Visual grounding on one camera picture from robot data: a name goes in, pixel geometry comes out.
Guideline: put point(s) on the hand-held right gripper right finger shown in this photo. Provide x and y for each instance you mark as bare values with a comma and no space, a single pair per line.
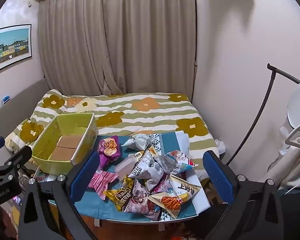
218,177

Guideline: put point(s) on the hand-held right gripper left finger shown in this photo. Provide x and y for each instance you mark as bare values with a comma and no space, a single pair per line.
86,173

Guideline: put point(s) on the pink strawberry candy packet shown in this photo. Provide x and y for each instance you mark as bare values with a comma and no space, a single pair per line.
101,183

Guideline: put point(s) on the yellow cardboard box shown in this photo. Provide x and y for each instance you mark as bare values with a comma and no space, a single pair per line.
43,142

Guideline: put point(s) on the white translucent packet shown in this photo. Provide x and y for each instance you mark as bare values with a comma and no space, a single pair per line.
123,170

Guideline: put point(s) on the floral pillow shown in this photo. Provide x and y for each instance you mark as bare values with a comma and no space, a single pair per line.
25,131

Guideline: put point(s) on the purple snack packet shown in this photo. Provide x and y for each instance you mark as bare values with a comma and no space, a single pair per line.
108,152

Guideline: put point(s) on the teal patterned tablecloth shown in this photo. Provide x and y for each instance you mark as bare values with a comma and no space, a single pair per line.
95,205

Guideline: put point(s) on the grey headboard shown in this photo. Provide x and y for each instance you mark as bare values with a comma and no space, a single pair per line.
17,105

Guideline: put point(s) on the blue and white small device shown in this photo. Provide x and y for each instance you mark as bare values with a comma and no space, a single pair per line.
6,100

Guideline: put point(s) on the grey snack packet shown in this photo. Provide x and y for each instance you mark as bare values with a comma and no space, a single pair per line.
137,142

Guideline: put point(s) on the pile of mixed snack bags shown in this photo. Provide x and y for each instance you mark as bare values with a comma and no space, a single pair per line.
155,172

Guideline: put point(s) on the beige cloth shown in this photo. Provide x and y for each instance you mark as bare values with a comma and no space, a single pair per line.
295,165

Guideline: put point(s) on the floral striped blanket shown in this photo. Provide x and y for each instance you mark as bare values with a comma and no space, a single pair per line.
145,115

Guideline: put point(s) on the white clothes hanger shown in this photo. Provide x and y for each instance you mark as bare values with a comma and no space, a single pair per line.
293,132

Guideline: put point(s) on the black curved lamp pole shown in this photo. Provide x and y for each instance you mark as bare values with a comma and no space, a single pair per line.
270,92

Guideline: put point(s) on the white round lamp shade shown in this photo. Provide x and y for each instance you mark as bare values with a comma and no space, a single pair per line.
298,105

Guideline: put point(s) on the beige pleated curtain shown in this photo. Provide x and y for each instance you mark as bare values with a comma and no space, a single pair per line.
115,42

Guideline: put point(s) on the framed wall poster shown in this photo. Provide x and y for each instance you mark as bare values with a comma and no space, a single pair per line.
11,46

